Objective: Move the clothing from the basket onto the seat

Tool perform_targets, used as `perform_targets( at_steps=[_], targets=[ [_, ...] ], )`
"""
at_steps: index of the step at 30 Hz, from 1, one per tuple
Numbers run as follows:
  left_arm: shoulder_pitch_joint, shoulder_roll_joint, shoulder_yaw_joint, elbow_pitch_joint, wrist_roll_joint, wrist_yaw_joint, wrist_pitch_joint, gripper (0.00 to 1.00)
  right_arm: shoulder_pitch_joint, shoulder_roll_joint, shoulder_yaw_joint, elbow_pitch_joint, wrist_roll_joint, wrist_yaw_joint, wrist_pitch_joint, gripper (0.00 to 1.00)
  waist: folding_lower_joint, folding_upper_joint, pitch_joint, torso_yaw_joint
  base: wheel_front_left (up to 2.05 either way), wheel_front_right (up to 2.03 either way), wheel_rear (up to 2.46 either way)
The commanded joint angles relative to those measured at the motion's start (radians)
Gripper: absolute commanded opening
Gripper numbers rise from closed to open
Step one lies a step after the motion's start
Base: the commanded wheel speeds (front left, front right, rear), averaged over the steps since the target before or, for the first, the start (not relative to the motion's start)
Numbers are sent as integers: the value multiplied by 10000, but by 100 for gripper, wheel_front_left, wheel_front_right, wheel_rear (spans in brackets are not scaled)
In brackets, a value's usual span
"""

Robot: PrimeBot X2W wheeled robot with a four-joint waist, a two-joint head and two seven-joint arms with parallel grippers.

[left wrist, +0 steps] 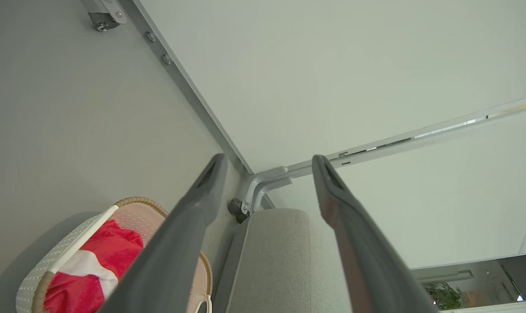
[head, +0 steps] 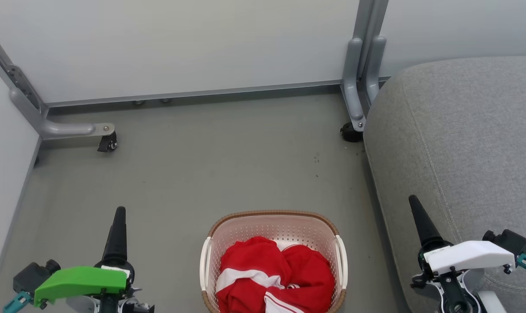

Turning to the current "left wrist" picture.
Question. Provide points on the grey metal partition frame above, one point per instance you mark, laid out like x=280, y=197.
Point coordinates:
x=267, y=178

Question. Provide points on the red and white cloth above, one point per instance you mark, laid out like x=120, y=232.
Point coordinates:
x=115, y=248

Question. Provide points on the round grey frame bolt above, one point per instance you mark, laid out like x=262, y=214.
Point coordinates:
x=150, y=36
x=166, y=59

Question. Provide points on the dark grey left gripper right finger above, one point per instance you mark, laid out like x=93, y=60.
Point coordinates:
x=367, y=261

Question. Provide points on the green potted plant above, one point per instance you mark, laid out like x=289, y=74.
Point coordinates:
x=445, y=296

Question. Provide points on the white woven laundry basket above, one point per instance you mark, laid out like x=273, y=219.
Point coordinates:
x=63, y=248

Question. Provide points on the black caster wheel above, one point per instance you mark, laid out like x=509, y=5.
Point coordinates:
x=235, y=207

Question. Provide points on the grey metal caster bracket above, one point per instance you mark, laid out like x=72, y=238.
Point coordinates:
x=103, y=19

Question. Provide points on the light grey fabric sofa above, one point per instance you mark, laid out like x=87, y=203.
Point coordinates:
x=280, y=261

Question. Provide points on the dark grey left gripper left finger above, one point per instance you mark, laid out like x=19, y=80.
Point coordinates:
x=176, y=243

